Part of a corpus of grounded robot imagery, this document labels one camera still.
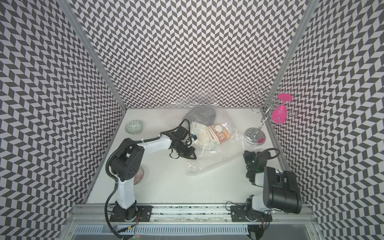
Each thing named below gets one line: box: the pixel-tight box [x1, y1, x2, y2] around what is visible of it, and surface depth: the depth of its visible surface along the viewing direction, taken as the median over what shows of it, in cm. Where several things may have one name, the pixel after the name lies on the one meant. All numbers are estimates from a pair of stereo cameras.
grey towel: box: [182, 105, 216, 126], surface depth 107 cm
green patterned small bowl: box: [125, 120, 143, 135], surface depth 107 cm
